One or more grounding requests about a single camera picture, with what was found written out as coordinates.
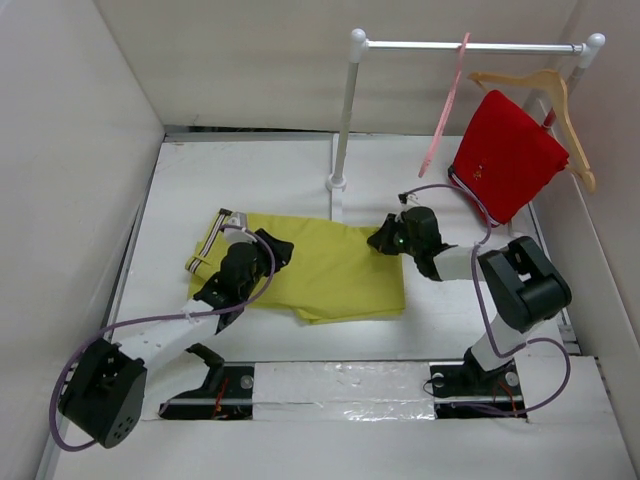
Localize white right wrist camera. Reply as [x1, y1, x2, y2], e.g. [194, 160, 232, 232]
[398, 192, 421, 211]

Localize white metal clothes rack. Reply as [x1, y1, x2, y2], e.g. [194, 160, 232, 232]
[326, 28, 606, 222]

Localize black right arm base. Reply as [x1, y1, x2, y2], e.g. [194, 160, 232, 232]
[423, 361, 525, 420]

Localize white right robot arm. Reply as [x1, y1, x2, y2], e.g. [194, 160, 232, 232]
[367, 207, 572, 394]

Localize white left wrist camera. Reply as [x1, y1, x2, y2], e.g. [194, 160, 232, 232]
[221, 212, 253, 245]

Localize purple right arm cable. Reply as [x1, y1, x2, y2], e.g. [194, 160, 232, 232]
[399, 183, 572, 417]

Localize wooden hanger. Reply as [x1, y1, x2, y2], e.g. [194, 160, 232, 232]
[468, 69, 596, 193]

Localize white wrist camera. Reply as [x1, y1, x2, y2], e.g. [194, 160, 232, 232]
[398, 192, 421, 211]
[221, 212, 253, 245]

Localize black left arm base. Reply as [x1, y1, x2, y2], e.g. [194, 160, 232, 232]
[158, 343, 255, 421]

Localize red folded shorts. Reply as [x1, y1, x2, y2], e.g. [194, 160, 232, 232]
[448, 90, 569, 227]

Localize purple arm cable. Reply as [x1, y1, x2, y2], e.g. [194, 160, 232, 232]
[399, 183, 572, 417]
[49, 224, 277, 451]

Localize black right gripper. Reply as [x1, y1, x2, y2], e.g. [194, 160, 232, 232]
[368, 212, 421, 257]

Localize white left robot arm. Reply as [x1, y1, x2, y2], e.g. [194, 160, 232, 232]
[49, 227, 294, 452]

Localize yellow-green trousers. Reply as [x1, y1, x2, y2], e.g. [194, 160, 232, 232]
[183, 208, 407, 326]

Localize pink plastic hanger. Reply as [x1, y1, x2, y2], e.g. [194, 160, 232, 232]
[418, 32, 471, 178]

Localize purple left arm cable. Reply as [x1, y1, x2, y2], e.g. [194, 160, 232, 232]
[49, 224, 277, 451]

